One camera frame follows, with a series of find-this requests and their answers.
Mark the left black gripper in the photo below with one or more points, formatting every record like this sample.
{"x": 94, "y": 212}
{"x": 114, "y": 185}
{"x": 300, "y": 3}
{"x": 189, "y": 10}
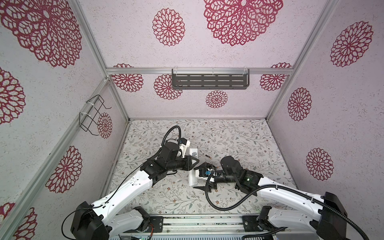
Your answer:
{"x": 189, "y": 165}

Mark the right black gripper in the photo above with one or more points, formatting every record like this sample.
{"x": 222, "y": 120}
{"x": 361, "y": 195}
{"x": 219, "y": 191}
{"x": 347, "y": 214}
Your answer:
{"x": 206, "y": 165}

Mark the white remote control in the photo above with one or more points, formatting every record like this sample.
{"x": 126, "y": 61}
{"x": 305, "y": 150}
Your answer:
{"x": 191, "y": 179}

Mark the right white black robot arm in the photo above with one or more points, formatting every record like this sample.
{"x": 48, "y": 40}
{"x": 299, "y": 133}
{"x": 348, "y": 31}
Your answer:
{"x": 322, "y": 214}

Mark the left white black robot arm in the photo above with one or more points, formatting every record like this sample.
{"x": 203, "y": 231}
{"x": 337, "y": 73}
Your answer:
{"x": 87, "y": 222}

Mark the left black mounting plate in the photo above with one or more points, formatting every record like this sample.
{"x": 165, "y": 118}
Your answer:
{"x": 153, "y": 224}

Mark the black mounting plate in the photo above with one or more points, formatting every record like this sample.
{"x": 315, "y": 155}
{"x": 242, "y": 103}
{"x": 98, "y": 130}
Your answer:
{"x": 255, "y": 223}
{"x": 153, "y": 224}

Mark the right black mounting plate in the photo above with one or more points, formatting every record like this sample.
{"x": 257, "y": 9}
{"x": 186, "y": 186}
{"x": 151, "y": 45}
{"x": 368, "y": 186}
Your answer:
{"x": 255, "y": 223}

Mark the grey slotted metal shelf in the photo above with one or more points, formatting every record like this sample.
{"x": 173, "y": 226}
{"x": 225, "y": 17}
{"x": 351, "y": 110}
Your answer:
{"x": 197, "y": 81}

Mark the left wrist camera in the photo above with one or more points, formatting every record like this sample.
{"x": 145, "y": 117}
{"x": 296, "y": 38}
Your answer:
{"x": 183, "y": 147}

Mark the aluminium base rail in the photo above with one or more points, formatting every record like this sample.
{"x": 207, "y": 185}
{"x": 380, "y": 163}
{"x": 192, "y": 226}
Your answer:
{"x": 208, "y": 224}

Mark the black wire wall rack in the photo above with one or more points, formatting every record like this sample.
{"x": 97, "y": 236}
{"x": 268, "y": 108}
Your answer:
{"x": 96, "y": 121}

